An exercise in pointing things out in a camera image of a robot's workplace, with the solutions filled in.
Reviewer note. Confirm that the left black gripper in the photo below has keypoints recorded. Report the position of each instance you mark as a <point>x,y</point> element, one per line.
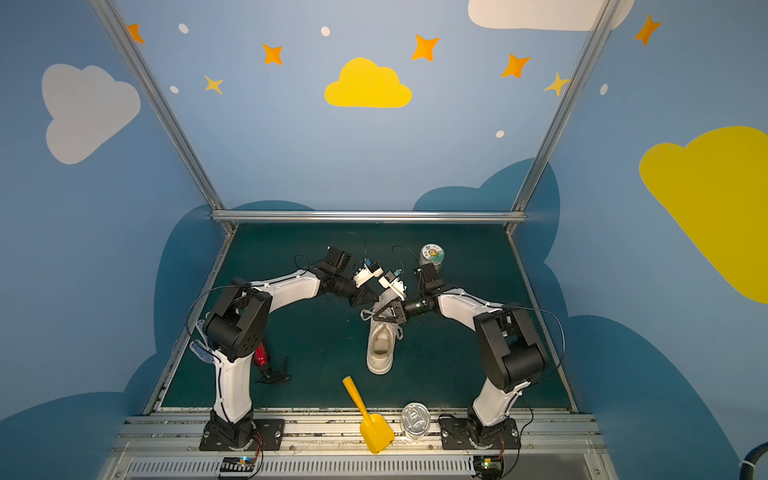
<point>363,294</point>

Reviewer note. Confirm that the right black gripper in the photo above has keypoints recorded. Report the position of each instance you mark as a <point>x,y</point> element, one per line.
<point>398,310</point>

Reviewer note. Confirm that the white sneaker shoe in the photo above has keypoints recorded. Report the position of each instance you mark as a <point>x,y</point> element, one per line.
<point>380,352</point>

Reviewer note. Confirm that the white shoelace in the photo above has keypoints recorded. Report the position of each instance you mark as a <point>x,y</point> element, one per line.
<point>378,329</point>

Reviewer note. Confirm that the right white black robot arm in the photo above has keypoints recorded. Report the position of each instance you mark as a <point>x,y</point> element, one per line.
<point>512,350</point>

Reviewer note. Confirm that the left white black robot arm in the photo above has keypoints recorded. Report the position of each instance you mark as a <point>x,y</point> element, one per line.
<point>232,331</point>

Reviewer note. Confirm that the green white tin can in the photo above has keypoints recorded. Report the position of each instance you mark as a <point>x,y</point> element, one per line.
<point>433,254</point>

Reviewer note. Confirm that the yellow plastic toy shovel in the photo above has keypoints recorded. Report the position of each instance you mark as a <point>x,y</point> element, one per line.
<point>375,430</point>

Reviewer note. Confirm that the right small circuit board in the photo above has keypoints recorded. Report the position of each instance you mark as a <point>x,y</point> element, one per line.
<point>487,468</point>

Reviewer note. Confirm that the small circuit board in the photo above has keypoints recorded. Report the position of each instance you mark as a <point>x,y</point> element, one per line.
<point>238,467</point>
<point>487,468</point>

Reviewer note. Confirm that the left small circuit board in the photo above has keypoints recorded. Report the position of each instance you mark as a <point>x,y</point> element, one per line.
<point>238,467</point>

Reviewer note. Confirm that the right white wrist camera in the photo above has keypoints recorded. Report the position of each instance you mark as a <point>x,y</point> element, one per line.
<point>392,280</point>

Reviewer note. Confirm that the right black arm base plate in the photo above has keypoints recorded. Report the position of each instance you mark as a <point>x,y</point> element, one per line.
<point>470,434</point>

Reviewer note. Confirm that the aluminium frame back rail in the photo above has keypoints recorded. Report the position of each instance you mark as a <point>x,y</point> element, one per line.
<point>278,216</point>

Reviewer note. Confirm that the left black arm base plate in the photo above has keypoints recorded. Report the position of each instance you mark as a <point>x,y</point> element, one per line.
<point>245,435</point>

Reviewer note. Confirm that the aluminium front rail base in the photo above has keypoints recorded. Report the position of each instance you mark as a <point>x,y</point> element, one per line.
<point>327,444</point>

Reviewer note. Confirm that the aluminium frame left post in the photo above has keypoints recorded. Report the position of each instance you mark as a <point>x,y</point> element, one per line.
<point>113,22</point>

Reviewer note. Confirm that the aluminium frame post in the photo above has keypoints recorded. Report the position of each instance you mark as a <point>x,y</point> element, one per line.
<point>113,22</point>
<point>583,68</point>

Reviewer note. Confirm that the aluminium frame right post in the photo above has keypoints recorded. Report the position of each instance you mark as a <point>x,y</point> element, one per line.
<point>583,68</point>

